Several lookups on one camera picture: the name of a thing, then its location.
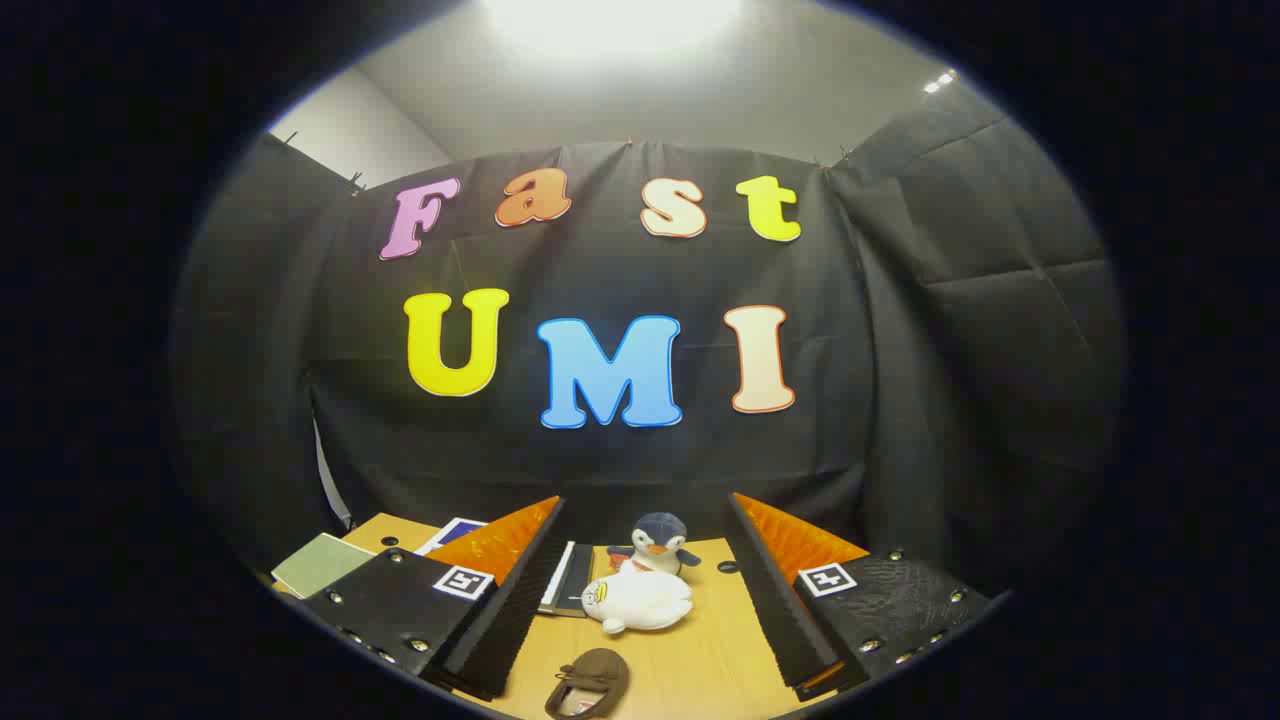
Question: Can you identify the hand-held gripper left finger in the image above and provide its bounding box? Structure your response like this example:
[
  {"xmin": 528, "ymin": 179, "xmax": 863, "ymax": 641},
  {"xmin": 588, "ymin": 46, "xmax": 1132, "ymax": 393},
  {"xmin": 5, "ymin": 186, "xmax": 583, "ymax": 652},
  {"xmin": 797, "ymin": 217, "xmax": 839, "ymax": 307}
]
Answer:
[{"xmin": 300, "ymin": 496, "xmax": 568, "ymax": 702}]

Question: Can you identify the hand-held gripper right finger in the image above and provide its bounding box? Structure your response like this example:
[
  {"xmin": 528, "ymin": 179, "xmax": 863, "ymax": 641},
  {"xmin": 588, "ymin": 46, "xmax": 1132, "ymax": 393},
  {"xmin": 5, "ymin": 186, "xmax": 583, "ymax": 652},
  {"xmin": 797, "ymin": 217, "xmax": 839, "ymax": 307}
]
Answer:
[{"xmin": 722, "ymin": 491, "xmax": 993, "ymax": 702}]

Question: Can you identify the brown fuzzy shoe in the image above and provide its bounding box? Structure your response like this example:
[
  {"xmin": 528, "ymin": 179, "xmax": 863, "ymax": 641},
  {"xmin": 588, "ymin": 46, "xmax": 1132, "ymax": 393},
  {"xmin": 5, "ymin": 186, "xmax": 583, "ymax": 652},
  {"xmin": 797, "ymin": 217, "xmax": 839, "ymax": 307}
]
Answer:
[{"xmin": 545, "ymin": 648, "xmax": 630, "ymax": 720}]

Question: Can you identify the green fabric storage box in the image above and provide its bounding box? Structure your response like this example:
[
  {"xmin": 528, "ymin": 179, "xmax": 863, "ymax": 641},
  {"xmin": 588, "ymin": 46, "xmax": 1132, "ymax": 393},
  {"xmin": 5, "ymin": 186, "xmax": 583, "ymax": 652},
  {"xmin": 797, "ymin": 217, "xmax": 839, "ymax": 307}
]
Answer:
[{"xmin": 271, "ymin": 533, "xmax": 377, "ymax": 599}]

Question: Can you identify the black book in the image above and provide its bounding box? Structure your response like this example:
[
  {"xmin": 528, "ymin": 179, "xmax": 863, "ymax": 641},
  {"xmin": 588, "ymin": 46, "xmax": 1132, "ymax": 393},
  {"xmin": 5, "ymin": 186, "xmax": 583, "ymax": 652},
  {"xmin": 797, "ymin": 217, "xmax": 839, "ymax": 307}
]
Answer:
[{"xmin": 540, "ymin": 541, "xmax": 597, "ymax": 618}]

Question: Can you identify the book with blue picture cover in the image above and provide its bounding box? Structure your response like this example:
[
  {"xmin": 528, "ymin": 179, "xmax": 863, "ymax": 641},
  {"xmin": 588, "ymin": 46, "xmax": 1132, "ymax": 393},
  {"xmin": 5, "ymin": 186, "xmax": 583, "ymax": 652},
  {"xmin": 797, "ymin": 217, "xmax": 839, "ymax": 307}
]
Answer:
[{"xmin": 415, "ymin": 517, "xmax": 489, "ymax": 557}]

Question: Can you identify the white duck plush toy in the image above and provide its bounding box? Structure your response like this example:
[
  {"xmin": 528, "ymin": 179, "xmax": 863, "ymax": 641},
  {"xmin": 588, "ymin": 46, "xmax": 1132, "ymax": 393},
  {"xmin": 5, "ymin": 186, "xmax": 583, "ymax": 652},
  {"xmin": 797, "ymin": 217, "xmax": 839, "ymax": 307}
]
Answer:
[{"xmin": 581, "ymin": 560, "xmax": 695, "ymax": 637}]

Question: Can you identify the penguin plush toy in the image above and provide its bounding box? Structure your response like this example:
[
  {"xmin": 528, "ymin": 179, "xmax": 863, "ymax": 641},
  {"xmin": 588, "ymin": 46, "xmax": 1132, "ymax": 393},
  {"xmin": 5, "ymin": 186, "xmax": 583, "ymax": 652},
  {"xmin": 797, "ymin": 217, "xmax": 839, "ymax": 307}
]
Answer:
[{"xmin": 607, "ymin": 512, "xmax": 702, "ymax": 579}]

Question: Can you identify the bright ceiling lamp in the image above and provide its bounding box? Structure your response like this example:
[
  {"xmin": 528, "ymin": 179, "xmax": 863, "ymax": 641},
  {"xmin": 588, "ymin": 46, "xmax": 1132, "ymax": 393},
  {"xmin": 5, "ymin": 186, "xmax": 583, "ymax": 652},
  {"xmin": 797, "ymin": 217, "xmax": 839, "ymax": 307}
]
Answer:
[{"xmin": 480, "ymin": 0, "xmax": 746, "ymax": 56}]

